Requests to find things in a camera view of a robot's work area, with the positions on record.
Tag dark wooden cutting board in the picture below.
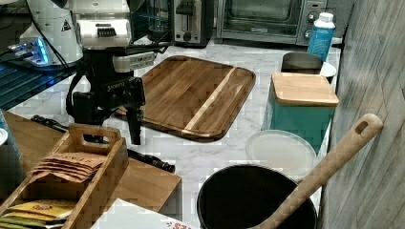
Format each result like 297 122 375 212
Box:
114 54 257 143

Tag black handled knife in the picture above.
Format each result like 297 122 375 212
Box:
31 114 176 174

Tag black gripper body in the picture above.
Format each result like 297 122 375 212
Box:
72 51 145 125

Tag blue white spray bottle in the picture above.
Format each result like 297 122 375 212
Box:
308 12 335 61

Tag glass blender jar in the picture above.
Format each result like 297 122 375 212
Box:
146 0 170 42

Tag light wooden board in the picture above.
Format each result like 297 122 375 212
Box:
3 111 182 215

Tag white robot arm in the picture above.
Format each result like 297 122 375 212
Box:
66 13 145 145

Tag teal canister with wooden lid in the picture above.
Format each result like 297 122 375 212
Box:
262 73 339 154

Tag black utensil crock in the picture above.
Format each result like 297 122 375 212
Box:
196 164 318 229

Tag wooden tea caddy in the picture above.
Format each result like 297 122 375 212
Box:
1 124 129 229

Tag white small bowl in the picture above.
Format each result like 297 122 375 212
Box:
320 62 337 83

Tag silver toaster oven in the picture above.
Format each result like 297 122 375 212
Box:
213 0 344 47

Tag brown tea bag packets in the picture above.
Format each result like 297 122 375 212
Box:
30 152 107 183

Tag white box with red print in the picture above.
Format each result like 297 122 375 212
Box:
90 198 199 229

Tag white round plate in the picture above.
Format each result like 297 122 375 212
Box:
245 130 316 180

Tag silver black toaster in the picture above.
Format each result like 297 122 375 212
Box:
171 0 214 49

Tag wooden spoon handle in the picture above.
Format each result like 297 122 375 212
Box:
248 114 383 229

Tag yellow tea bag packets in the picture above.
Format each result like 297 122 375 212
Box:
0 199 76 229

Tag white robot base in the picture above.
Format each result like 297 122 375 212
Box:
8 0 83 68

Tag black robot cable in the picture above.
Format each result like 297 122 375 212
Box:
24 0 73 70

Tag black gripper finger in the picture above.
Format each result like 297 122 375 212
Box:
83 124 109 143
126 108 143 145

